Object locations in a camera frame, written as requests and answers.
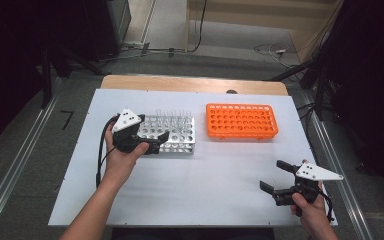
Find person's dark clothing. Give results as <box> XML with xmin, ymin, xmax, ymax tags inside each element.
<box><xmin>111</xmin><ymin>227</ymin><xmax>276</xmax><ymax>240</ymax></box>

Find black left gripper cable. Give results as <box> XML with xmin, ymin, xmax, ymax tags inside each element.
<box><xmin>95</xmin><ymin>114</ymin><xmax>120</xmax><ymax>190</ymax></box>

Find black floor cables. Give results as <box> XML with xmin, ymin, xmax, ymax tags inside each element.
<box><xmin>296</xmin><ymin>102</ymin><xmax>318</xmax><ymax>148</ymax></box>

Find orange plastic test tube rack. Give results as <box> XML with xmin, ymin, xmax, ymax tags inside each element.
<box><xmin>205</xmin><ymin>102</ymin><xmax>279</xmax><ymax>141</ymax></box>

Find person's left hand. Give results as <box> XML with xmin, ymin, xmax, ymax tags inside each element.
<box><xmin>103</xmin><ymin>124</ymin><xmax>150</xmax><ymax>188</ymax></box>

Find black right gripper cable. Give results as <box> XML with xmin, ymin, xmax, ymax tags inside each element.
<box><xmin>318</xmin><ymin>189</ymin><xmax>336</xmax><ymax>224</ymax></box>

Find grey floor cables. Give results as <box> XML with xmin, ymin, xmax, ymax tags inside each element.
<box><xmin>99</xmin><ymin>45</ymin><xmax>186</xmax><ymax>65</ymax></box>

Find dark curtain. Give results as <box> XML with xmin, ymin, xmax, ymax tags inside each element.
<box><xmin>0</xmin><ymin>0</ymin><xmax>92</xmax><ymax>157</ymax></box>
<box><xmin>324</xmin><ymin>0</ymin><xmax>384</xmax><ymax>203</ymax></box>

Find wooden table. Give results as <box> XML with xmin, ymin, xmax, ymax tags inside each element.
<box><xmin>100</xmin><ymin>74</ymin><xmax>289</xmax><ymax>97</ymax></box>

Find metal floor rail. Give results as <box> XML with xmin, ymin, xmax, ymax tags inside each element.
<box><xmin>299</xmin><ymin>93</ymin><xmax>377</xmax><ymax>240</ymax></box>
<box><xmin>0</xmin><ymin>78</ymin><xmax>63</xmax><ymax>240</ymax></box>

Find person's right hand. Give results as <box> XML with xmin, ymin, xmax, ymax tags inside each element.
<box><xmin>289</xmin><ymin>181</ymin><xmax>330</xmax><ymax>232</ymax></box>

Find black hanging cable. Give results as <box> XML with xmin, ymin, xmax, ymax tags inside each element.
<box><xmin>188</xmin><ymin>0</ymin><xmax>209</xmax><ymax>54</ymax></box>

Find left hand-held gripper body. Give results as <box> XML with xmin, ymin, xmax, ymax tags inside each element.
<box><xmin>111</xmin><ymin>107</ymin><xmax>162</xmax><ymax>156</ymax></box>

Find dark cabinet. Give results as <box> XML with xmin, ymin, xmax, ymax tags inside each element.
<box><xmin>82</xmin><ymin>0</ymin><xmax>133</xmax><ymax>63</ymax></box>

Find white board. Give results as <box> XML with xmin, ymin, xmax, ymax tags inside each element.
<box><xmin>48</xmin><ymin>88</ymin><xmax>338</xmax><ymax>228</ymax></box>

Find black metal stand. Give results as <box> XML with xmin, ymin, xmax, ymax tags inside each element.
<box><xmin>39</xmin><ymin>42</ymin><xmax>110</xmax><ymax>110</ymax></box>
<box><xmin>268</xmin><ymin>57</ymin><xmax>335</xmax><ymax>122</ymax></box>

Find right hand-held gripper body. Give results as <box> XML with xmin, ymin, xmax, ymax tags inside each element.
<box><xmin>271</xmin><ymin>161</ymin><xmax>345</xmax><ymax>207</ymax></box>

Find white floor cable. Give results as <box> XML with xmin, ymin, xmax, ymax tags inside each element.
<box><xmin>253</xmin><ymin>42</ymin><xmax>302</xmax><ymax>70</ymax></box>

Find silver metal test tube rack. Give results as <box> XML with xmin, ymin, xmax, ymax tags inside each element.
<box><xmin>135</xmin><ymin>114</ymin><xmax>197</xmax><ymax>155</ymax></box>

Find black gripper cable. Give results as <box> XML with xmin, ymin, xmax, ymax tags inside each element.
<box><xmin>95</xmin><ymin>114</ymin><xmax>120</xmax><ymax>190</ymax></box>
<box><xmin>318</xmin><ymin>189</ymin><xmax>336</xmax><ymax>224</ymax></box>

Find light wooden frame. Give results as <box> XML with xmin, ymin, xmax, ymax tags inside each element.
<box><xmin>184</xmin><ymin>0</ymin><xmax>345</xmax><ymax>65</ymax></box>

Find power strip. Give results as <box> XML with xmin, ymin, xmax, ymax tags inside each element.
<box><xmin>121</xmin><ymin>41</ymin><xmax>151</xmax><ymax>55</ymax></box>

